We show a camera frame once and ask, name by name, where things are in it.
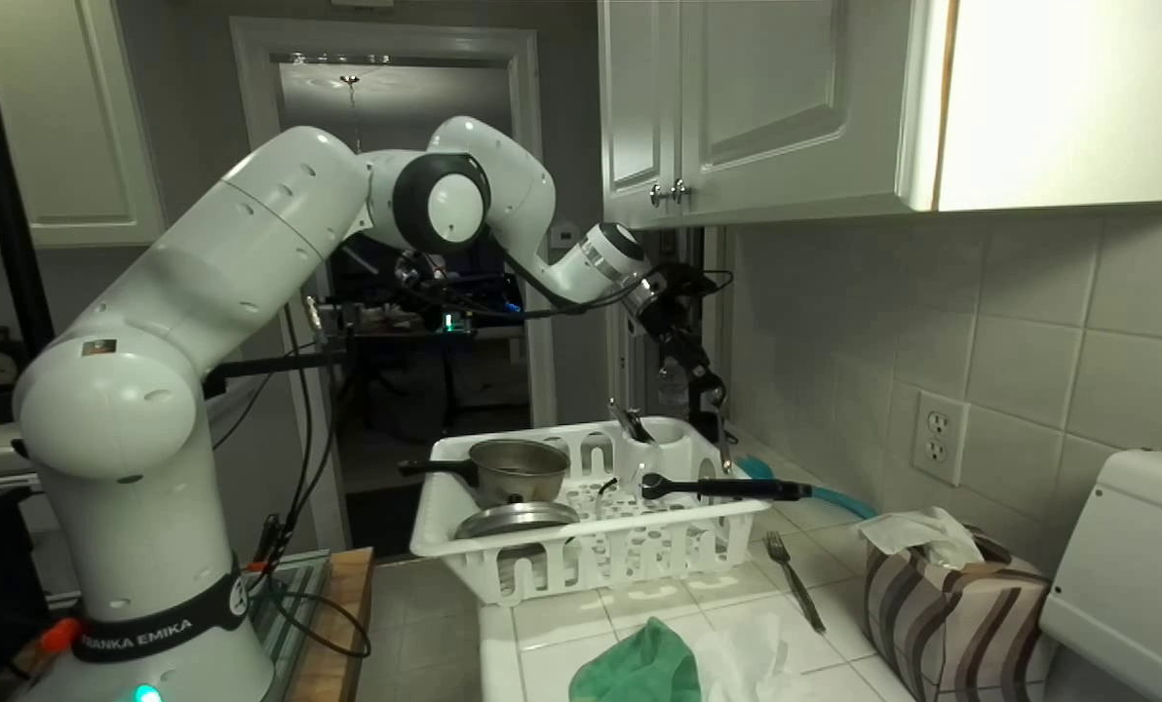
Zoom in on white cup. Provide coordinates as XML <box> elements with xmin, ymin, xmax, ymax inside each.
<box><xmin>616</xmin><ymin>415</ymin><xmax>712</xmax><ymax>476</ymax></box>

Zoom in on wooden side table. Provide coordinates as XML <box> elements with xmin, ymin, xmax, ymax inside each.
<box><xmin>284</xmin><ymin>545</ymin><xmax>376</xmax><ymax>702</ymax></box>

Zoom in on silver fork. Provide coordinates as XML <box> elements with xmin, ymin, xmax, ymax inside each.
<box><xmin>764</xmin><ymin>532</ymin><xmax>826</xmax><ymax>630</ymax></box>

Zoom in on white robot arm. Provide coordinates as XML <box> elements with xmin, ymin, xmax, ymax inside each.
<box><xmin>11</xmin><ymin>118</ymin><xmax>727</xmax><ymax>702</ymax></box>

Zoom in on teal handled utensil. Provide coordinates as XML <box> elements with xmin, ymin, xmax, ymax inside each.
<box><xmin>736</xmin><ymin>457</ymin><xmax>878</xmax><ymax>520</ymax></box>

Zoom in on silver pot lid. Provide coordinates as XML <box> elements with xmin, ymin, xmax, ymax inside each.
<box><xmin>451</xmin><ymin>504</ymin><xmax>582</xmax><ymax>539</ymax></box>

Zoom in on striped oven mitt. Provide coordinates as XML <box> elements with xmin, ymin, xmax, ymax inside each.
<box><xmin>863</xmin><ymin>550</ymin><xmax>1057</xmax><ymax>702</ymax></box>

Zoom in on black ladle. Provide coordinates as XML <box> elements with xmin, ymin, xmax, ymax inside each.
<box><xmin>638</xmin><ymin>473</ymin><xmax>815</xmax><ymax>504</ymax></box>

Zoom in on green cloth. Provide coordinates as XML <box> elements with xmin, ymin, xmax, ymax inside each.
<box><xmin>571</xmin><ymin>617</ymin><xmax>703</xmax><ymax>702</ymax></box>

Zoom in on steel cooking pot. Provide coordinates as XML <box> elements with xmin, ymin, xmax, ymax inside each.
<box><xmin>403</xmin><ymin>438</ymin><xmax>571</xmax><ymax>508</ymax></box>

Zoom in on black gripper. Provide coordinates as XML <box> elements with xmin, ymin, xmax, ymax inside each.
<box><xmin>623</xmin><ymin>261</ymin><xmax>731</xmax><ymax>421</ymax></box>

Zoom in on white wall outlet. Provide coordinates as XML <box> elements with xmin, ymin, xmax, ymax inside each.
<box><xmin>907</xmin><ymin>390</ymin><xmax>966</xmax><ymax>482</ymax></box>

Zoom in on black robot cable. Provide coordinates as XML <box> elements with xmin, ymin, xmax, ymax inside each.
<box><xmin>245</xmin><ymin>296</ymin><xmax>380</xmax><ymax>662</ymax></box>

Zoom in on white plastic dish rack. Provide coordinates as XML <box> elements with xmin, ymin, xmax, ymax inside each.
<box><xmin>410</xmin><ymin>421</ymin><xmax>768</xmax><ymax>606</ymax></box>

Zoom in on white gas stove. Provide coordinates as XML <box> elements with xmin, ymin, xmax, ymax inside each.
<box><xmin>1043</xmin><ymin>450</ymin><xmax>1162</xmax><ymax>702</ymax></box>

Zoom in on white upper cabinets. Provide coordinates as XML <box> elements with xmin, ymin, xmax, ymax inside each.
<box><xmin>595</xmin><ymin>0</ymin><xmax>1162</xmax><ymax>231</ymax></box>

